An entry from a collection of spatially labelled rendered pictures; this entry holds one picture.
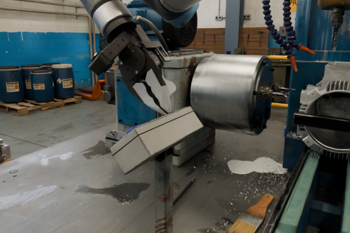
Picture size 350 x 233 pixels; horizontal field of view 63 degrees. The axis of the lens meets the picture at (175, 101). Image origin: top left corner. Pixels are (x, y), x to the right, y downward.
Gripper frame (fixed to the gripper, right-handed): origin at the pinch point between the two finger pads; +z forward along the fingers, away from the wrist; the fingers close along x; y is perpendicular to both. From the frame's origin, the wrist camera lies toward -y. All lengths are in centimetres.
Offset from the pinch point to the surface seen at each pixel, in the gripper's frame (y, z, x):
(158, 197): -6.3, 13.4, 6.9
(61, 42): 376, -345, 416
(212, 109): 31.4, 3.1, 7.6
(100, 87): 348, -186, 355
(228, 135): 69, 14, 28
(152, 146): -12.1, 5.8, -3.5
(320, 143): 34.8, 26.1, -11.1
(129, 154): -13.5, 4.9, 0.1
